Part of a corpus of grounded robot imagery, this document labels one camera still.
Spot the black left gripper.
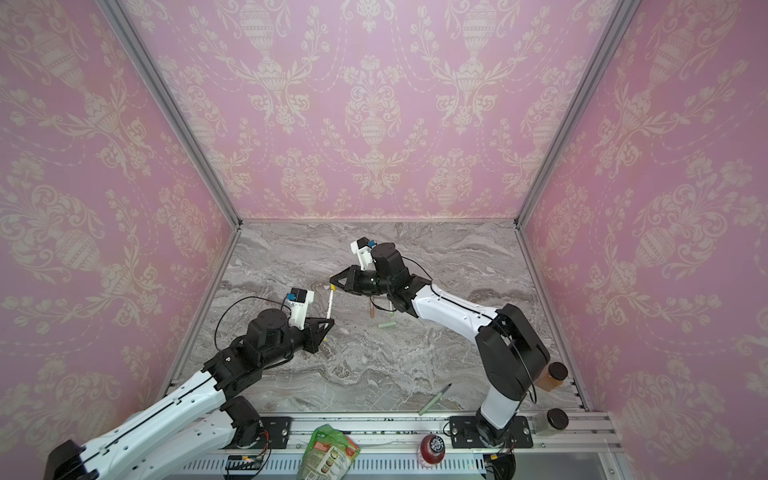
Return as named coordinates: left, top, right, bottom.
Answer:
left=261, top=317, right=337, bottom=370

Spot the white pen yellow tip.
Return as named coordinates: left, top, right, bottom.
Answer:
left=325, top=290, right=336, bottom=320

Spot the pale green pen dark tip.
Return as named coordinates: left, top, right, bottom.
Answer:
left=417, top=383, right=452, bottom=416

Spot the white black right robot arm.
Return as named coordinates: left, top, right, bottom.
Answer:
left=330, top=265, right=550, bottom=447

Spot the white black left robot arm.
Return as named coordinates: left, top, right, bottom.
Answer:
left=44, top=308, right=335, bottom=479

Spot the green snack bag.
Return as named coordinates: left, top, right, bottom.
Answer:
left=296, top=424, right=360, bottom=480

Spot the red emergency stop button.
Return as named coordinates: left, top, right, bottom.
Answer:
left=417, top=434, right=446, bottom=468

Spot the amber jar black lid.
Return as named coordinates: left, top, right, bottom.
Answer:
left=536, top=361, right=569, bottom=392

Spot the clear jar black lid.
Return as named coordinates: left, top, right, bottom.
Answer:
left=531, top=408, right=570, bottom=437

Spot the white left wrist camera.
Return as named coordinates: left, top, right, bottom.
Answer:
left=285, top=287, right=315, bottom=330

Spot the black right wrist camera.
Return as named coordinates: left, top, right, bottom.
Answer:
left=350, top=237, right=409, bottom=275

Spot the black left camera cable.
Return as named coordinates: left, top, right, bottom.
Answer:
left=214, top=295, right=289, bottom=352

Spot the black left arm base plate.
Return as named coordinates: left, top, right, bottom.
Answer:
left=234, top=416, right=293, bottom=451

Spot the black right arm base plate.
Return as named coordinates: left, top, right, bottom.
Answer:
left=448, top=415, right=533, bottom=449

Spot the aluminium front rail frame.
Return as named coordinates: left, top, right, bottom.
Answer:
left=162, top=410, right=633, bottom=479

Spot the aluminium left corner post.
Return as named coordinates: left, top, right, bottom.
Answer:
left=96, top=0, right=242, bottom=230

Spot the aluminium corner post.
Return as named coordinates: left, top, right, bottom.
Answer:
left=516, top=0, right=641, bottom=231
left=96, top=0, right=242, bottom=230

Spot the aluminium right corner post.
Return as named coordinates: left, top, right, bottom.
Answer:
left=516, top=0, right=641, bottom=231

